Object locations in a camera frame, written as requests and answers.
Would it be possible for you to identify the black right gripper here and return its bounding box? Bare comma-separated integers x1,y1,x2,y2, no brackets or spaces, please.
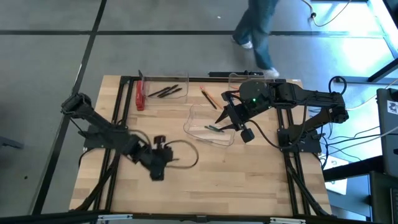
215,92,259,144

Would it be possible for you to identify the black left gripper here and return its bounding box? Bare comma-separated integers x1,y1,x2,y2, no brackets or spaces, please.
133,136,174,182

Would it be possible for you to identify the clear plastic bin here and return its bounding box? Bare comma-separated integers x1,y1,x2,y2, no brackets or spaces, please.
141,75,190,105
183,103,236,147
228,73,249,91

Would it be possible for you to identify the red stapler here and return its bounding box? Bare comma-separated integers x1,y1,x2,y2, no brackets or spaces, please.
136,80,146,111

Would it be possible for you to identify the person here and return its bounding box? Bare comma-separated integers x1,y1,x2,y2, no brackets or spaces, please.
230,0,280,79

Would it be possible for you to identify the white paper sheet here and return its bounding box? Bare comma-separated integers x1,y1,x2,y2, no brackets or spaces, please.
325,155,348,195

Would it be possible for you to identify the black beam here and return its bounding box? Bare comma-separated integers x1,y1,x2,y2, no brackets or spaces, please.
322,155,384,183

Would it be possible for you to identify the grey cabinet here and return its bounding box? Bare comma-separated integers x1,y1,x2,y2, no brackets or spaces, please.
376,88,398,177

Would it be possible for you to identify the dark cabinet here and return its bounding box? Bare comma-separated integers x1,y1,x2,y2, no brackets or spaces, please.
369,170,398,224

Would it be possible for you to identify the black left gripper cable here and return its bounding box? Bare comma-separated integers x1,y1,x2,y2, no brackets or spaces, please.
163,139,200,170

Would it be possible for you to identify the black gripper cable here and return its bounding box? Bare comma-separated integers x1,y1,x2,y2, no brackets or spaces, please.
163,139,200,170
248,96,308,150

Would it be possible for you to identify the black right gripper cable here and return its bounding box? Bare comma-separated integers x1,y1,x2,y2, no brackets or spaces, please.
248,96,308,150

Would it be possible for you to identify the black aluminium frame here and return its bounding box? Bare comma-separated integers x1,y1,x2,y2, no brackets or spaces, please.
0,74,371,224

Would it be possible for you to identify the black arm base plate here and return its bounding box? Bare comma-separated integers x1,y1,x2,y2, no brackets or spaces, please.
277,129,322,154
83,126,127,149

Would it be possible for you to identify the silver metal bracket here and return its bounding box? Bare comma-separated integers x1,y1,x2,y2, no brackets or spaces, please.
97,213,134,223
269,217,307,224

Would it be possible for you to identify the black cable sleeve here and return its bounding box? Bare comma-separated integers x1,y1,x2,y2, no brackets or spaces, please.
74,148,123,212
287,155,331,216

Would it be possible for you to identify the black floor cable bundle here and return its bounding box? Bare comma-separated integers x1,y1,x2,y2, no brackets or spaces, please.
309,124,383,170

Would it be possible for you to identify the black right arm cable loop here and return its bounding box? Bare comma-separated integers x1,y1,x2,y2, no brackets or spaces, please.
328,75,348,94

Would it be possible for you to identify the yellow cable with black plug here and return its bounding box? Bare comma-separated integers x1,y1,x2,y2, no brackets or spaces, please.
300,0,354,28

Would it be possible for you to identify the black desk leg frame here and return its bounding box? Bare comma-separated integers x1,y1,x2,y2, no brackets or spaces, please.
335,0,398,85

